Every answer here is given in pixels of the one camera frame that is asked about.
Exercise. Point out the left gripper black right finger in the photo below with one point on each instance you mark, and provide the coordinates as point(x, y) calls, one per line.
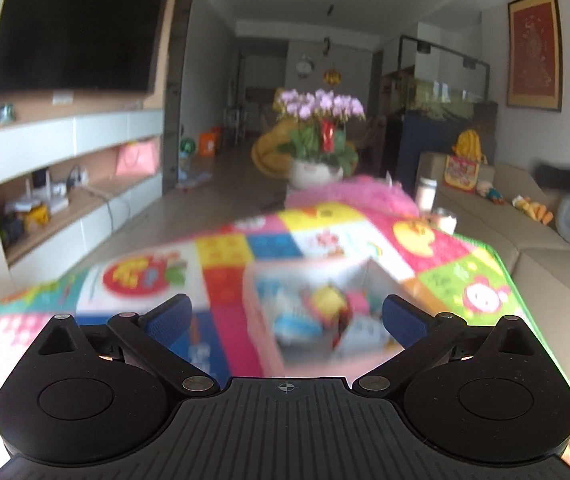
point(430, 340)

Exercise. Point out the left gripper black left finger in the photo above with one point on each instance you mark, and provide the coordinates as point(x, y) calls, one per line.
point(129, 353)

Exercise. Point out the yellow black toy figure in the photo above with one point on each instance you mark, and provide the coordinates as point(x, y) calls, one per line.
point(327, 303)

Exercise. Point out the white usb battery charger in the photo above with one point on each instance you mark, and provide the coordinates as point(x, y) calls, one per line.
point(363, 335)

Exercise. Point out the colourful cartoon play mat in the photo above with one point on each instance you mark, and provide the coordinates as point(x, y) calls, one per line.
point(499, 416)

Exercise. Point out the yellow cartoon bag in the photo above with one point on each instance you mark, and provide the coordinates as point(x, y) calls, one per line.
point(462, 167)

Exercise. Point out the beige sofa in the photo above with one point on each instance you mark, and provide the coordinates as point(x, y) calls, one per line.
point(537, 257)

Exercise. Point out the pink cardboard box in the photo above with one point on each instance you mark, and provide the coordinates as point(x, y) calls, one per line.
point(366, 284)

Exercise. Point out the white thermos cup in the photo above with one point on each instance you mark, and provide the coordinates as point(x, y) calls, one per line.
point(426, 192)

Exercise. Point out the blue tissue packet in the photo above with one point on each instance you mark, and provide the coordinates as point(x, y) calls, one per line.
point(286, 314)

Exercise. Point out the pink blanket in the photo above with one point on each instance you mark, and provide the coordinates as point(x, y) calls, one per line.
point(361, 192)

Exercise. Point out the glass fish tank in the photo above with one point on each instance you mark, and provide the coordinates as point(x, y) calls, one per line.
point(435, 81)

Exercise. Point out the white wifi router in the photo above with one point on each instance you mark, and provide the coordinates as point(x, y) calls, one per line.
point(52, 195)

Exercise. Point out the pink gift bag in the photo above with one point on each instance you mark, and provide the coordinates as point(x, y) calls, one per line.
point(138, 159)

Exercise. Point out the white wooden tv cabinet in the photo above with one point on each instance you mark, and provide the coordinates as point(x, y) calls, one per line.
point(75, 150)

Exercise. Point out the orange box on floor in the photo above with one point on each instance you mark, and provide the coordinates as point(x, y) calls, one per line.
point(209, 142)

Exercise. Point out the yellow giant plush bear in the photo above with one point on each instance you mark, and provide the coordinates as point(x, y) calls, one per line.
point(275, 152)

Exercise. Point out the pink orchid flower pot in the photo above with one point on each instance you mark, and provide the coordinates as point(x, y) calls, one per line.
point(330, 110)

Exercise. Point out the black television screen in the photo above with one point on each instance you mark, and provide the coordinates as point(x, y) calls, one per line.
point(99, 45)

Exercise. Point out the red framed wall picture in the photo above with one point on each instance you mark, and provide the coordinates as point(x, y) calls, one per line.
point(535, 55)

